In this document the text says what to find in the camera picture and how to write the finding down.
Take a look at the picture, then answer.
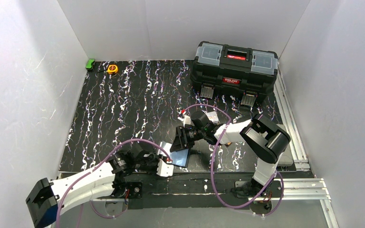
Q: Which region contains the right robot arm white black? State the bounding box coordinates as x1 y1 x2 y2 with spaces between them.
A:
170 111 291 186

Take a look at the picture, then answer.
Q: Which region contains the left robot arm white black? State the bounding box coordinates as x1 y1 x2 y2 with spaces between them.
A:
26 146 173 228

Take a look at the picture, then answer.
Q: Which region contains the white card on table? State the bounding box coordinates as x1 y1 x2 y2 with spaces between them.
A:
206 111 219 124

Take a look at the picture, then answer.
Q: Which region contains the yellow tape measure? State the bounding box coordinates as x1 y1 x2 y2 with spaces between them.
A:
106 64 119 75

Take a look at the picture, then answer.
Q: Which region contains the grey foam pad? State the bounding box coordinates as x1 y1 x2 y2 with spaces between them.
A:
274 124 295 166

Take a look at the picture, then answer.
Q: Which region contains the green small object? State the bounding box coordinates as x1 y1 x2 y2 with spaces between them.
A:
85 59 96 71

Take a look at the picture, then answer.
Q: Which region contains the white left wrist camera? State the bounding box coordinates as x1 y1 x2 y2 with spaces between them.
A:
156 158 174 177

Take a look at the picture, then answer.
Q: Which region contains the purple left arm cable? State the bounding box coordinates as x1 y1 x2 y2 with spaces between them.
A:
55 138 173 228

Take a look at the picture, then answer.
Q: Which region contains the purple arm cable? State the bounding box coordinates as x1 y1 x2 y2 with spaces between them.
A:
181 104 285 217
55 138 173 228

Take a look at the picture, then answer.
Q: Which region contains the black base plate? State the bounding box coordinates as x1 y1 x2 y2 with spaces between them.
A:
96 171 273 211

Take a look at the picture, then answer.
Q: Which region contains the black toolbox with red handle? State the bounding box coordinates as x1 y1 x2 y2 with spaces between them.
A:
190 41 278 107

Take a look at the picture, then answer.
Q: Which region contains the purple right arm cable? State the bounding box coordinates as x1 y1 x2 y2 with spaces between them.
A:
181 104 285 217

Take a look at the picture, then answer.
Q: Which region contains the aluminium frame rail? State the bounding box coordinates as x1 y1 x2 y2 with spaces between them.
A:
274 72 309 170

